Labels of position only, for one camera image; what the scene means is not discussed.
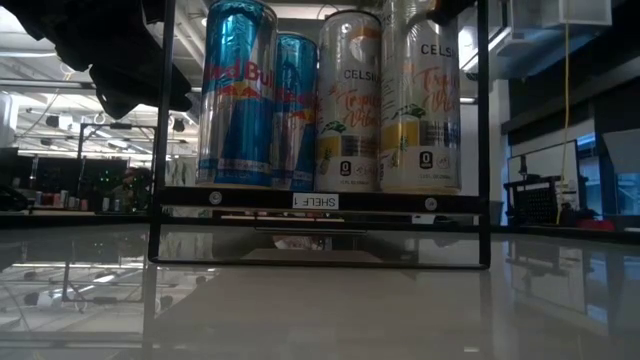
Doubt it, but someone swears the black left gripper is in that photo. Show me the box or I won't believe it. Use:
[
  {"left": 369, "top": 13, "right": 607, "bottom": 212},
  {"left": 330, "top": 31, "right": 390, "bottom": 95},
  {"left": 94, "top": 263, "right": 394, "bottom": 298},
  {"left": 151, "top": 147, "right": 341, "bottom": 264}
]
[{"left": 88, "top": 59, "right": 194, "bottom": 121}]

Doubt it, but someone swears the blue silver Red Bull can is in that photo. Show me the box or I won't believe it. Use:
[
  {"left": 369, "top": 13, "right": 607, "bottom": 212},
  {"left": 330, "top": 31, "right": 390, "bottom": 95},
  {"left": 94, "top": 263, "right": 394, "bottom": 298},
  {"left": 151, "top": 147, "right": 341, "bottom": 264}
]
[
  {"left": 272, "top": 32, "right": 320, "bottom": 192},
  {"left": 195, "top": 0, "right": 279, "bottom": 189}
]

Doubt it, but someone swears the black can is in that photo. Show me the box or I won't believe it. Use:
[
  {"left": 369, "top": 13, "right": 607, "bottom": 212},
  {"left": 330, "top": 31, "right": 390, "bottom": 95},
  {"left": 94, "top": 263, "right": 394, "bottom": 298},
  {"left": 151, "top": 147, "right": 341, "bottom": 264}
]
[{"left": 313, "top": 9, "right": 385, "bottom": 194}]

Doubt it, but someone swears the person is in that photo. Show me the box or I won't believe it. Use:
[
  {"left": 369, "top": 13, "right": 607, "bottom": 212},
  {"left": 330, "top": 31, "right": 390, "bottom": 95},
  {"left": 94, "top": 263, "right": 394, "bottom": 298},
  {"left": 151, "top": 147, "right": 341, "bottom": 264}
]
[{"left": 119, "top": 167, "right": 152, "bottom": 214}]

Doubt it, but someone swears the dark shelving unit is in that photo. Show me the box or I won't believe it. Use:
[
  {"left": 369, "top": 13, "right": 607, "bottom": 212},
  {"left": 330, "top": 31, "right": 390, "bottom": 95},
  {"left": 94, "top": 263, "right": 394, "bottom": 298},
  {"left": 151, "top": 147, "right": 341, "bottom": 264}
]
[{"left": 0, "top": 147, "right": 151, "bottom": 216}]

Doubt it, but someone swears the wooden tray board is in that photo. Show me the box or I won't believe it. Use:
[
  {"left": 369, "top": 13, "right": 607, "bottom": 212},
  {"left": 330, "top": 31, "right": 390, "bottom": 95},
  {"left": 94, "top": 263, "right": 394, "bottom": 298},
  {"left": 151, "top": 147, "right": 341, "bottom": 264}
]
[{"left": 148, "top": 0, "right": 491, "bottom": 270}]

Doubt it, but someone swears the black crate cart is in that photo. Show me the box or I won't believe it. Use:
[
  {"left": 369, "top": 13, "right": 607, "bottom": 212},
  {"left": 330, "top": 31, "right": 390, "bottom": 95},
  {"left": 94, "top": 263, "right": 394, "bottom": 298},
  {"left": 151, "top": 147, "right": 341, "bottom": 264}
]
[{"left": 503, "top": 174, "right": 564, "bottom": 227}]

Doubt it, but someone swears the black equipment stand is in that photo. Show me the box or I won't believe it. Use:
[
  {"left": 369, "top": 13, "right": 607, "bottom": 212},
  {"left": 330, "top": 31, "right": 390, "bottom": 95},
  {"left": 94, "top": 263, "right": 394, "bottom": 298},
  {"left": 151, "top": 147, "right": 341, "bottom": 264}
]
[{"left": 559, "top": 172, "right": 594, "bottom": 229}]

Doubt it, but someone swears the red object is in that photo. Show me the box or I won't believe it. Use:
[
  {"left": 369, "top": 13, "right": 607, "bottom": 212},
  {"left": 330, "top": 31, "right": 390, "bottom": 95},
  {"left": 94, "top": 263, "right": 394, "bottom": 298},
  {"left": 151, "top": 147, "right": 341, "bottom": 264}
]
[{"left": 579, "top": 218, "right": 617, "bottom": 233}]

